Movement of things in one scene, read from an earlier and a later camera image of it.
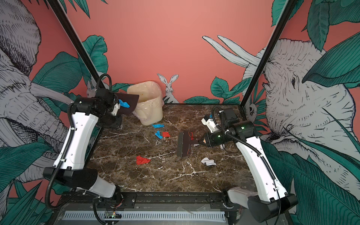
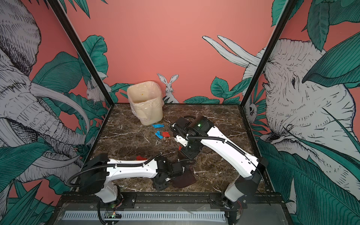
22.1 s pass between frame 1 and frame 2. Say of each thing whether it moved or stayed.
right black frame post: stayed
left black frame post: stayed
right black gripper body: moved
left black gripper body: moved
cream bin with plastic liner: stayed
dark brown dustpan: moved
